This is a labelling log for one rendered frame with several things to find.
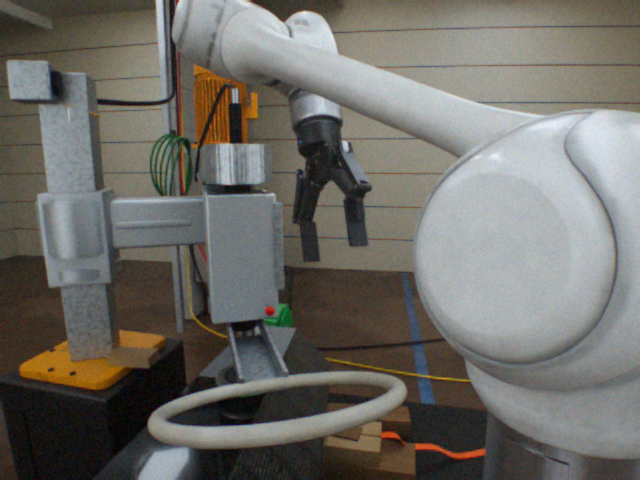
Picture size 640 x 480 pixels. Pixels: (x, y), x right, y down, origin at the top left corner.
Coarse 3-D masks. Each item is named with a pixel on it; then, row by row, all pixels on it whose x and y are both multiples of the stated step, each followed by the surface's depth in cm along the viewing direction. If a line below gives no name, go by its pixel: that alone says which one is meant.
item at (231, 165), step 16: (208, 144) 121; (224, 144) 118; (240, 144) 119; (256, 144) 121; (208, 160) 121; (224, 160) 119; (240, 160) 119; (256, 160) 121; (208, 176) 122; (224, 176) 120; (240, 176) 120; (256, 176) 122
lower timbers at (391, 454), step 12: (336, 408) 256; (384, 420) 244; (396, 420) 244; (408, 420) 244; (396, 432) 245; (408, 432) 244; (384, 444) 220; (396, 444) 220; (408, 444) 220; (384, 456) 211; (396, 456) 211; (408, 456) 210; (336, 468) 207; (348, 468) 205; (360, 468) 204; (372, 468) 202; (384, 468) 202; (396, 468) 202; (408, 468) 202
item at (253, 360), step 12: (228, 324) 132; (264, 324) 132; (228, 336) 129; (252, 336) 133; (264, 336) 128; (240, 348) 124; (252, 348) 124; (264, 348) 124; (276, 348) 114; (240, 360) 116; (252, 360) 116; (264, 360) 116; (276, 360) 109; (240, 372) 100; (252, 372) 109; (264, 372) 109; (276, 372) 109
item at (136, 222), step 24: (48, 216) 163; (72, 216) 164; (96, 216) 169; (120, 216) 176; (144, 216) 179; (168, 216) 182; (192, 216) 185; (48, 240) 165; (72, 240) 165; (96, 240) 170; (120, 240) 178; (144, 240) 181; (168, 240) 184; (192, 240) 187
